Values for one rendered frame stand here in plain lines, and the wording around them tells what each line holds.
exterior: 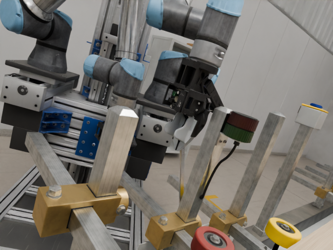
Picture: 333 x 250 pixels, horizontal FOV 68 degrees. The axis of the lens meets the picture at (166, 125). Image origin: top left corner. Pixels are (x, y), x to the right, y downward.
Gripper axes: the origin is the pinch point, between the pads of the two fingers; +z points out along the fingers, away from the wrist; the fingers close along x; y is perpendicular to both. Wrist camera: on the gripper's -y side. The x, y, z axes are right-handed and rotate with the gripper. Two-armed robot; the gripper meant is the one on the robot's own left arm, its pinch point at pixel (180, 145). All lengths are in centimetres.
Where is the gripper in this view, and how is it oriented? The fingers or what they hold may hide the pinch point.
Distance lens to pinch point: 61.2
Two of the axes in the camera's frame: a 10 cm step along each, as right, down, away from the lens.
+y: -7.2, -1.2, -6.8
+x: 6.1, 3.5, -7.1
